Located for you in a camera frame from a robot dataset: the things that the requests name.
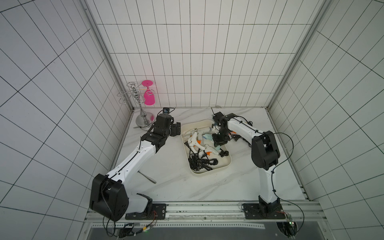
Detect white glue gun orange trigger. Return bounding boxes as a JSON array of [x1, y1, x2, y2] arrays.
[[198, 145, 220, 158]]

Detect small white glue gun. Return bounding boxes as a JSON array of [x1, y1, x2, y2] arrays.
[[183, 130, 206, 154]]

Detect mint glue gun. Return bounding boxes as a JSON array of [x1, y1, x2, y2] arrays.
[[202, 134, 221, 152]]

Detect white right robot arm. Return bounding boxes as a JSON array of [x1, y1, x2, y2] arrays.
[[213, 112, 286, 220]]

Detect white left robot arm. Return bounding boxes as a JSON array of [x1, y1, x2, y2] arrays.
[[89, 114, 181, 222]]

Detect cream plastic storage tray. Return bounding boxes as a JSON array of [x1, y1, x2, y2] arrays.
[[181, 120, 232, 176]]

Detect chrome glass holder stand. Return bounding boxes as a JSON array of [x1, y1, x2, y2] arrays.
[[117, 82, 155, 129]]

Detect pink plastic wine glass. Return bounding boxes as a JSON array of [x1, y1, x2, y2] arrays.
[[142, 80, 156, 106]]

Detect silver metal fork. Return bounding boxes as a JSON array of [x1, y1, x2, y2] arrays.
[[138, 171, 157, 184]]

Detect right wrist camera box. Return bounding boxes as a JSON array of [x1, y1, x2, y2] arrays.
[[213, 112, 224, 126]]

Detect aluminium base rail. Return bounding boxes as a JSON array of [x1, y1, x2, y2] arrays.
[[85, 201, 328, 231]]

